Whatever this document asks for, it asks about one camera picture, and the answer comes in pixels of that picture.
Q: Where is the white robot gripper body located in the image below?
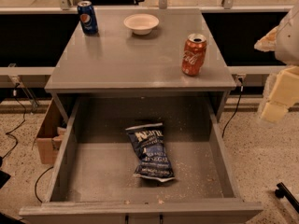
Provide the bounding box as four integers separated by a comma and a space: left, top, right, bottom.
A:
275, 4, 299, 65

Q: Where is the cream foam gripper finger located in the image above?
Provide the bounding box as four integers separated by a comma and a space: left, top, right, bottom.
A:
254, 27, 278, 52
261, 66, 299, 123

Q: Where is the blue chip bag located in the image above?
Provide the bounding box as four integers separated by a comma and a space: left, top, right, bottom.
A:
125, 123, 175, 183

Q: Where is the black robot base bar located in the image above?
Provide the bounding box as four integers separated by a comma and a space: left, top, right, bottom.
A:
275, 182, 299, 214

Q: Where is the grey cabinet counter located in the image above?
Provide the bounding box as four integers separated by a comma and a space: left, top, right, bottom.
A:
45, 7, 235, 118

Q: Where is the open grey drawer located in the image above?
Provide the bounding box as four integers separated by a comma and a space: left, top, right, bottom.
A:
20, 96, 263, 224

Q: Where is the orange Coca-Cola can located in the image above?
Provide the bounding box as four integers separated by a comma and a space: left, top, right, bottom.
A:
181, 34, 206, 77

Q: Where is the white paper bowl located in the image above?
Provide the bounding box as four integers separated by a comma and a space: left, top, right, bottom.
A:
123, 14, 159, 35

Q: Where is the blue Pepsi can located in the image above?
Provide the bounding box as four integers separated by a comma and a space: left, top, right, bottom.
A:
77, 1, 98, 35

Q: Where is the cardboard box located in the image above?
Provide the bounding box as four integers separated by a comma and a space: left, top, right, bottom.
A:
36, 101, 65, 164

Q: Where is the black cable on right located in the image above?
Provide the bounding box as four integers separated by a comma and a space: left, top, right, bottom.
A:
221, 77, 245, 139

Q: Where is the black cable on left floor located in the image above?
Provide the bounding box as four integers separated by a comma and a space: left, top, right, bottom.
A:
0, 82, 28, 161

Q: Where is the metal bracket left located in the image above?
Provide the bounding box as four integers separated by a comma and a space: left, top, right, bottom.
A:
8, 63, 39, 113

